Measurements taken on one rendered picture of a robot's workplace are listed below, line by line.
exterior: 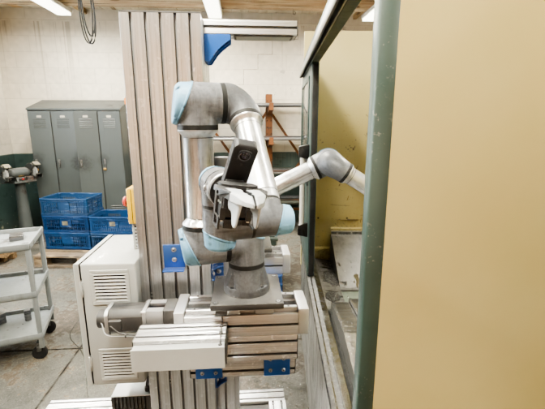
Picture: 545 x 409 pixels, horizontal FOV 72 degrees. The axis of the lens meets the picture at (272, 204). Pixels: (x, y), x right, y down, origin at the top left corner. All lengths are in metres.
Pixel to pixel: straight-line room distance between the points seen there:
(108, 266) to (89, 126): 4.73
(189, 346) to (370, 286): 0.59
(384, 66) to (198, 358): 0.89
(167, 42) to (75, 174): 5.02
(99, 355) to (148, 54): 1.04
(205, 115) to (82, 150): 5.04
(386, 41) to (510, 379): 0.74
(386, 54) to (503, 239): 0.42
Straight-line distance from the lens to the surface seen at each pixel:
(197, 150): 1.07
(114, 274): 1.39
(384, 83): 0.73
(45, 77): 6.85
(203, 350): 1.15
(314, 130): 2.06
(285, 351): 1.31
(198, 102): 1.06
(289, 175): 1.74
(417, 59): 0.75
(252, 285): 1.18
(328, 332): 1.73
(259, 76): 6.18
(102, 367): 1.58
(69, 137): 6.17
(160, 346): 1.19
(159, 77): 1.30
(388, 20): 0.74
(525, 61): 0.83
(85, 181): 6.09
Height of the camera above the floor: 1.70
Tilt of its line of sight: 13 degrees down
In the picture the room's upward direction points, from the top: straight up
